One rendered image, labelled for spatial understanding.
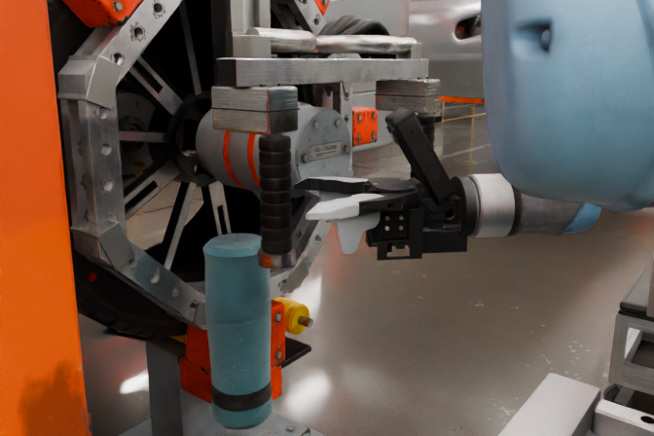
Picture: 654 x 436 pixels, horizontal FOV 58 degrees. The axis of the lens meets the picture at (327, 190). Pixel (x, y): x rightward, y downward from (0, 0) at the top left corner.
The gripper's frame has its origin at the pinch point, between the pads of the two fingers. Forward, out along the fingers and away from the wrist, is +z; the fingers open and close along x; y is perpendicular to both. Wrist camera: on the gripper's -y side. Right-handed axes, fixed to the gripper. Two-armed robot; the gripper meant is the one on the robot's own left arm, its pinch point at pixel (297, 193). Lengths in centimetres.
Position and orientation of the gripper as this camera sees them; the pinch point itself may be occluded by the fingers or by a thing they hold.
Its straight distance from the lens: 66.6
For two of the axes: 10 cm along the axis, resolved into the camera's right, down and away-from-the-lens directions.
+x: -1.3, -2.1, 9.7
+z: -9.9, 0.3, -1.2
